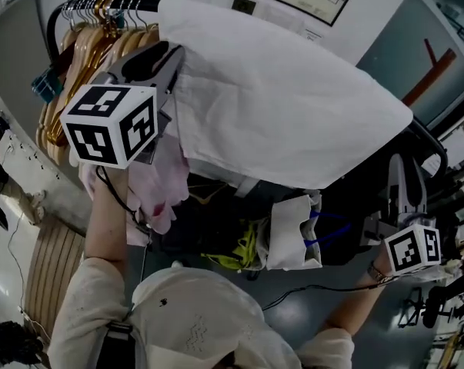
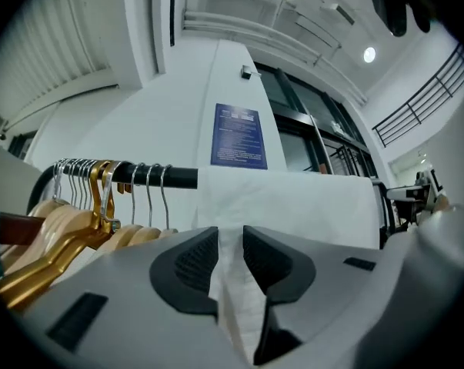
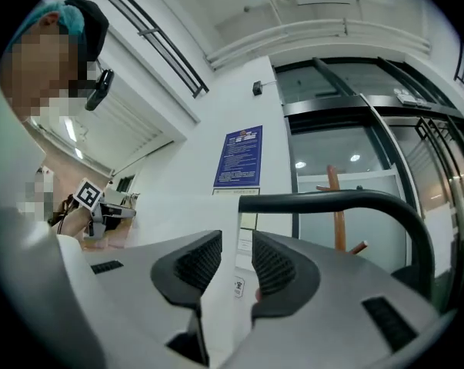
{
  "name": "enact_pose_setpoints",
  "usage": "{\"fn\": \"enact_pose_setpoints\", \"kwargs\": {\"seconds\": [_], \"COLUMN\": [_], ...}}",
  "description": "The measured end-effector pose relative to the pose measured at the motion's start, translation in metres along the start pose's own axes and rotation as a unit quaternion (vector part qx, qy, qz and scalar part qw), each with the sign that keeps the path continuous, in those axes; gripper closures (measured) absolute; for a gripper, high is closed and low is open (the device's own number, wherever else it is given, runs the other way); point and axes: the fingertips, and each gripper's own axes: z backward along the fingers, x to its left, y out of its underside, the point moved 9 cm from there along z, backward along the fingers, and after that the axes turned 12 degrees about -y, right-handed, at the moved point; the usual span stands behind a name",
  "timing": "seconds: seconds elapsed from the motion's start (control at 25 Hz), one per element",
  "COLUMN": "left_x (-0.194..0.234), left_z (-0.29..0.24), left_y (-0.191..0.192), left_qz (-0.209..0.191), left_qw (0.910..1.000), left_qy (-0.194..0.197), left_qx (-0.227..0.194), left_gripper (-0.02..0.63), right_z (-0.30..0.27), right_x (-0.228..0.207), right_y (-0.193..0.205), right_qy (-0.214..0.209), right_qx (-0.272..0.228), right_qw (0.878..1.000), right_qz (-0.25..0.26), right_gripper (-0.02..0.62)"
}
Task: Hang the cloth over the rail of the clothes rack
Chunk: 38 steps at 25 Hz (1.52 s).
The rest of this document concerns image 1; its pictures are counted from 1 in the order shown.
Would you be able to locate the person's cream shirt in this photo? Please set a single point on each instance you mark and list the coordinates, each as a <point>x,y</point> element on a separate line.
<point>201,321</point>

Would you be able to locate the black tripod stand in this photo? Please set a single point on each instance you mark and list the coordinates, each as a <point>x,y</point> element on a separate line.
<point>428,308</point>

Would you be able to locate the person's left forearm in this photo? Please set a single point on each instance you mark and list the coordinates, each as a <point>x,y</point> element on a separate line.
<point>106,229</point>

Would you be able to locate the person's right forearm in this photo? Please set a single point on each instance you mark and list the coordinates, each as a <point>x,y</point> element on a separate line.
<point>354,302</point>

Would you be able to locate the slatted wooden platform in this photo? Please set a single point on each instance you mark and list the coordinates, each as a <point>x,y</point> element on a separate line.
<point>52,267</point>

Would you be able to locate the teal plastic clip hanger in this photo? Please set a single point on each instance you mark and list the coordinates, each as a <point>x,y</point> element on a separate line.
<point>47,85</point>

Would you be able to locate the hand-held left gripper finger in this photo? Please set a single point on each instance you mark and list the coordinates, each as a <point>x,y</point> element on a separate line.
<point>172,73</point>
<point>147,53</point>

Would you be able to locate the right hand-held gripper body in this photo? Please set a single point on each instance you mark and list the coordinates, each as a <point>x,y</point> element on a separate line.
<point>412,250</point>

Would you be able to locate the wall control panel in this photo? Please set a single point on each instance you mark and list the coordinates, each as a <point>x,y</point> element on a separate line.
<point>243,4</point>

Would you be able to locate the red brown wooden bar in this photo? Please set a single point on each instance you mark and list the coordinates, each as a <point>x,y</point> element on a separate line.
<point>431,76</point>

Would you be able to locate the white cloth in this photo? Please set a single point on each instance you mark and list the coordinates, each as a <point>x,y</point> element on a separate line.
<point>278,102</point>

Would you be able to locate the pink cloth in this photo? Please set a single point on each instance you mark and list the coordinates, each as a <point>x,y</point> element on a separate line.
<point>158,183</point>

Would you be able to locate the row of wooden hangers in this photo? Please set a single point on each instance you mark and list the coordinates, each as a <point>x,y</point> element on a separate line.
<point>85,64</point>

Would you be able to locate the metal wristwatch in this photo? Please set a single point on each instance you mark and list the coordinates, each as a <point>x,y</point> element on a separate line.
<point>378,273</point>

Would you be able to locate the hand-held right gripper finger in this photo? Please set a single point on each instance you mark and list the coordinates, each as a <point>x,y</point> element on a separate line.
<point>395,183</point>
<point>419,190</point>

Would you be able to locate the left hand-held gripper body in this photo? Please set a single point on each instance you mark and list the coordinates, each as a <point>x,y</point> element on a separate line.
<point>108,125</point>

